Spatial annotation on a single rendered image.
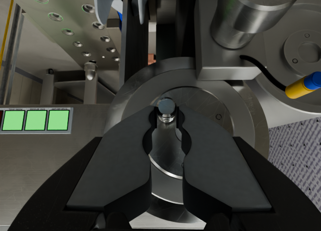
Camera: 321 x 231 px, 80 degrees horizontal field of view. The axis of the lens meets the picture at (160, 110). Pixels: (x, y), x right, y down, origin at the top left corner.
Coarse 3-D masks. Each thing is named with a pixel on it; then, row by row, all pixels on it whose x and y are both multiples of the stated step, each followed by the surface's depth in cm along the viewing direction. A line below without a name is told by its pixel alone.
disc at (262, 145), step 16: (160, 64) 19; (176, 64) 19; (192, 64) 19; (128, 80) 18; (144, 80) 18; (224, 80) 18; (240, 80) 18; (128, 96) 18; (112, 112) 18; (256, 112) 17; (256, 128) 17; (256, 144) 17; (160, 208) 16; (176, 208) 16
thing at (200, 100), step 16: (160, 96) 16; (176, 96) 16; (192, 96) 16; (208, 96) 16; (208, 112) 16; (224, 112) 15; (160, 128) 15; (176, 128) 15; (224, 128) 15; (160, 144) 15; (176, 144) 15; (160, 160) 15; (176, 160) 15; (176, 176) 15
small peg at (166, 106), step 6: (162, 102) 13; (168, 102) 13; (174, 102) 13; (162, 108) 13; (168, 108) 13; (174, 108) 13; (162, 114) 13; (168, 114) 13; (174, 114) 13; (162, 120) 14; (168, 120) 14
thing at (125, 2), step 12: (132, 24) 24; (144, 24) 38; (132, 36) 24; (144, 36) 38; (132, 48) 24; (144, 48) 37; (120, 60) 19; (132, 60) 24; (144, 60) 37; (120, 72) 19; (132, 72) 24; (120, 84) 19
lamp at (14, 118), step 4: (8, 112) 51; (12, 112) 51; (16, 112) 51; (20, 112) 51; (8, 116) 51; (12, 116) 51; (16, 116) 51; (20, 116) 51; (4, 120) 51; (8, 120) 51; (12, 120) 51; (16, 120) 51; (20, 120) 51; (4, 124) 51; (8, 124) 51; (12, 124) 51; (16, 124) 51; (20, 124) 51; (4, 128) 51; (8, 128) 51; (12, 128) 50; (16, 128) 50; (20, 128) 50
